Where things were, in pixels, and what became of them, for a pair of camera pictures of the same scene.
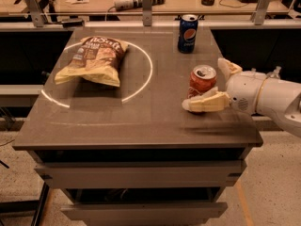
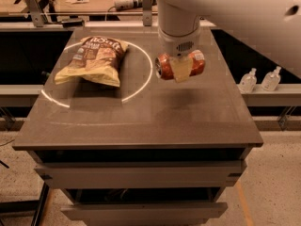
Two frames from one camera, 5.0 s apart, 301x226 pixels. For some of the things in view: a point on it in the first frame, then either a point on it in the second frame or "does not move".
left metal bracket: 38,15 does not move
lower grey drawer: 142,214 does not move
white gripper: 243,89 -> 176,44
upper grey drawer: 141,174 does not move
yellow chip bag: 98,58 does not move
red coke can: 203,77 -> 164,67
